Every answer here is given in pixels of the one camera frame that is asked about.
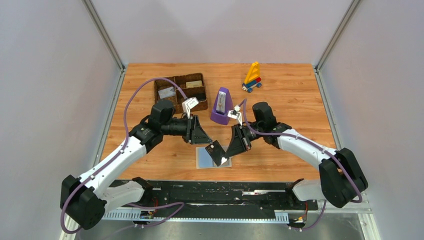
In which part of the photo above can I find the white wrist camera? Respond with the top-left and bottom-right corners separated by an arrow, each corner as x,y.
227,105 -> 243,125
181,97 -> 199,118

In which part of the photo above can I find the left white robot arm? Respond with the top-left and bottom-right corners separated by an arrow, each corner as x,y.
60,97 -> 212,234

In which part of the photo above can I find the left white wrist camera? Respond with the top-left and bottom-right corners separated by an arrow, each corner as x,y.
181,97 -> 199,118

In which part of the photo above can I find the beige card in basket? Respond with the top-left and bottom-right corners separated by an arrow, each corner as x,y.
185,80 -> 204,88

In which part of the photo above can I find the aluminium frame post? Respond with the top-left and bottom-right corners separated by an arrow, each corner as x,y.
82,0 -> 126,72
314,0 -> 362,73

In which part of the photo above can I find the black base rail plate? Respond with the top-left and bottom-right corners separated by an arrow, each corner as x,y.
138,180 -> 318,218

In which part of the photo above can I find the brown wicker divided basket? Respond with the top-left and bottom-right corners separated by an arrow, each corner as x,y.
153,73 -> 208,114

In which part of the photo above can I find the purple metronome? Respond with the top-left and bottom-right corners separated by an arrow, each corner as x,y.
210,87 -> 234,126

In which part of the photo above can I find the right aluminium frame post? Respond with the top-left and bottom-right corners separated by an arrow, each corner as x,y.
314,0 -> 362,73

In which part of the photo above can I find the grey card in basket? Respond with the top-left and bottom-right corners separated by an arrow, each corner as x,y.
157,86 -> 176,99

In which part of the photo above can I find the colourful toy block car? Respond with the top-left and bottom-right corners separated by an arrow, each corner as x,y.
241,61 -> 262,93

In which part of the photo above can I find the white card holder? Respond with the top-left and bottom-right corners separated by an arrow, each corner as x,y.
195,146 -> 232,169

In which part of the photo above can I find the white slotted cable duct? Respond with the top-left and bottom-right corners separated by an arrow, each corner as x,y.
102,208 -> 290,224

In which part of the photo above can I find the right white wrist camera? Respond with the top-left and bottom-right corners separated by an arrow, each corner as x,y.
227,105 -> 243,125

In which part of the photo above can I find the left aluminium frame post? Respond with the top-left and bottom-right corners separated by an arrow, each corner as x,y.
82,0 -> 126,72

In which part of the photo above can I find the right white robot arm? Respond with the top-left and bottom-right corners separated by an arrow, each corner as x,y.
223,101 -> 368,208

